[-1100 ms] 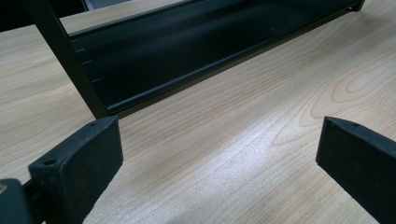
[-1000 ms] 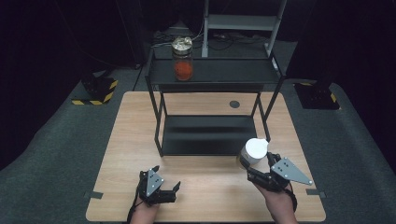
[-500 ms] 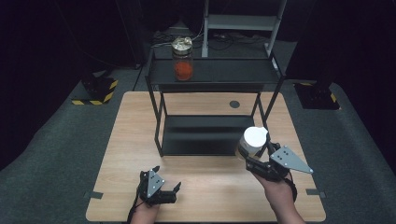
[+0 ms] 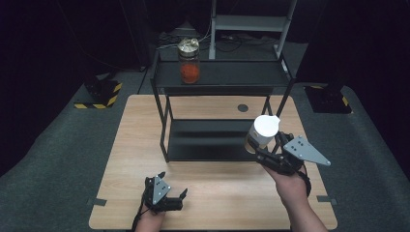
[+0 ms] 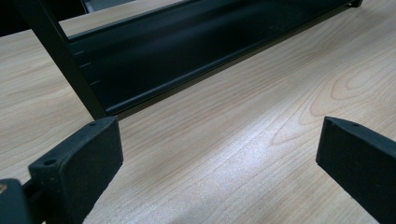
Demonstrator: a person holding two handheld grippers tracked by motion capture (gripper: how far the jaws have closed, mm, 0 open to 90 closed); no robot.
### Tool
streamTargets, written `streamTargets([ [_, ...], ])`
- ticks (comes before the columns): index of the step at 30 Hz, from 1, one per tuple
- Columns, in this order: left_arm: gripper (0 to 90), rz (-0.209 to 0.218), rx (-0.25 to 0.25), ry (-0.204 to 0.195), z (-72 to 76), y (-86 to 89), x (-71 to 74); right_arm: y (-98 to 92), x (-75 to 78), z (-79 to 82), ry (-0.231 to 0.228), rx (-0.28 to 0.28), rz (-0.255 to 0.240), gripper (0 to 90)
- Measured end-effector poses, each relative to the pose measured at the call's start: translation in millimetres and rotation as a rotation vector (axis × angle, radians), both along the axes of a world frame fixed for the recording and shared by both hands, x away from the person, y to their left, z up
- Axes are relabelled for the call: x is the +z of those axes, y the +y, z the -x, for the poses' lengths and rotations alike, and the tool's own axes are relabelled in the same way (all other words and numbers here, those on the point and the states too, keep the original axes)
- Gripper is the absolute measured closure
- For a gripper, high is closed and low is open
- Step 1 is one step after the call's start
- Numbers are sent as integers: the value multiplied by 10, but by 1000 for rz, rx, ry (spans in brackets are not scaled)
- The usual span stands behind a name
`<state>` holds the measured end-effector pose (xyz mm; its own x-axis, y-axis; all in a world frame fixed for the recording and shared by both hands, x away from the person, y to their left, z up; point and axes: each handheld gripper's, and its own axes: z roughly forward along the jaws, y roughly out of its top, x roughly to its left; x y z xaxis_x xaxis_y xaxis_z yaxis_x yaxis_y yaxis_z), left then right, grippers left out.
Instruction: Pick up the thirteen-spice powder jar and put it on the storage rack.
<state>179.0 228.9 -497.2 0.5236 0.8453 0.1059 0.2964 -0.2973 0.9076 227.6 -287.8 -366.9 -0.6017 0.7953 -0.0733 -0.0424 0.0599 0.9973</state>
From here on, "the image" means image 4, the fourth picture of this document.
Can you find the person's left hand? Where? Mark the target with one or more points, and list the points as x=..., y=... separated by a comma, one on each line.
x=150, y=222

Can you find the yellow black striped stand base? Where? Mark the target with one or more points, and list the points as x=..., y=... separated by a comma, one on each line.
x=106, y=96
x=328, y=101

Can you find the white metal stand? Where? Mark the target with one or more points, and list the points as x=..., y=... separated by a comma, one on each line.
x=249, y=23

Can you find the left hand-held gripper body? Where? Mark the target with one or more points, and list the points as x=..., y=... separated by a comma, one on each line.
x=159, y=193

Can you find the grey tape strip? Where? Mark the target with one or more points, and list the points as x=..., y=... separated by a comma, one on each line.
x=96, y=202
x=326, y=199

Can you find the dark round table grommet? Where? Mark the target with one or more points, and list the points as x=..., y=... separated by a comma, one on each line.
x=242, y=108

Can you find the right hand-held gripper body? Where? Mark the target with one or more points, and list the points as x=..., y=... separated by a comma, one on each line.
x=303, y=150

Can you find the dark curtain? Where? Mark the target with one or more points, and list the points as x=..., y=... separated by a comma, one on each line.
x=38, y=64
x=370, y=48

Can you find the person's right hand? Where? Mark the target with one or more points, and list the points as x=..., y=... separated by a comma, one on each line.
x=290, y=188

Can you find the glass jar with gold lid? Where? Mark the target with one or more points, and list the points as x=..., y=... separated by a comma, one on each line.
x=189, y=69

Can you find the black metal two-tier rack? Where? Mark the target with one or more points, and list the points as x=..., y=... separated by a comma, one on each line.
x=209, y=141

